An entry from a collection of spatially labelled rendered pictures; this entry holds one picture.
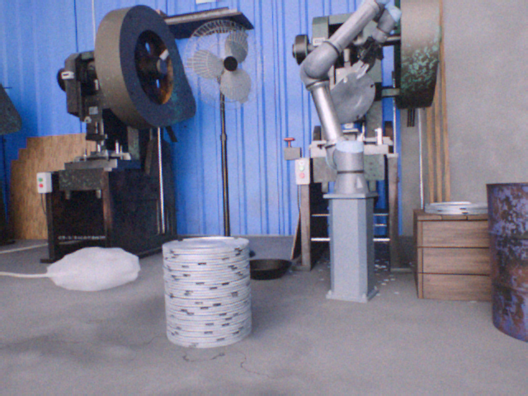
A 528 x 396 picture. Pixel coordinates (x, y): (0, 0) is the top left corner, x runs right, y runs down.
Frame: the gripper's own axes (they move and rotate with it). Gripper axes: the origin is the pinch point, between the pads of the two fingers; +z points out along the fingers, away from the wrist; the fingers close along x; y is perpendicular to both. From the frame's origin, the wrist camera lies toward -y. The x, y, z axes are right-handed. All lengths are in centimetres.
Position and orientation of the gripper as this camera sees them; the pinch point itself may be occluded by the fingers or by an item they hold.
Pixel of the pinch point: (358, 75)
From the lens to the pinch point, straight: 227.3
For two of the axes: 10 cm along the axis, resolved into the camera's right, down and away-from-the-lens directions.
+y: -8.0, 0.6, -6.0
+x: 4.5, 7.2, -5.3
